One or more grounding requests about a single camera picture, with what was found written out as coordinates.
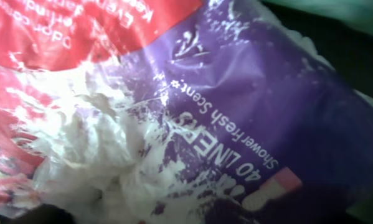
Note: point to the purple pink liner pack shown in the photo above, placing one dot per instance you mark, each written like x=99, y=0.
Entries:
x=174, y=112

